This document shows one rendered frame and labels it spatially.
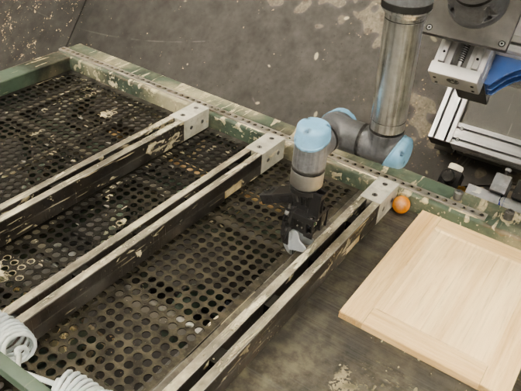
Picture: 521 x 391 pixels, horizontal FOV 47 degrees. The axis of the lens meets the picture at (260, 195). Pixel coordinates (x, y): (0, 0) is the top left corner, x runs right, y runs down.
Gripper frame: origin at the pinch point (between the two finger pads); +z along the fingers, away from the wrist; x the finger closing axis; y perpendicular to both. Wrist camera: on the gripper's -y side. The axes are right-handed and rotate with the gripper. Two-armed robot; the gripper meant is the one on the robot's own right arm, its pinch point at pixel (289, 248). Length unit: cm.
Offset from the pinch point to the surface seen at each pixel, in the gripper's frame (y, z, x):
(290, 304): 11.7, -3.1, -18.8
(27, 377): -1, -24, -73
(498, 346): 52, 0, 2
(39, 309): -26, -5, -53
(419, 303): 33.2, 0.7, 3.2
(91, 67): -110, -2, 38
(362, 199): 7.3, -4.9, 23.9
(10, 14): -276, 39, 122
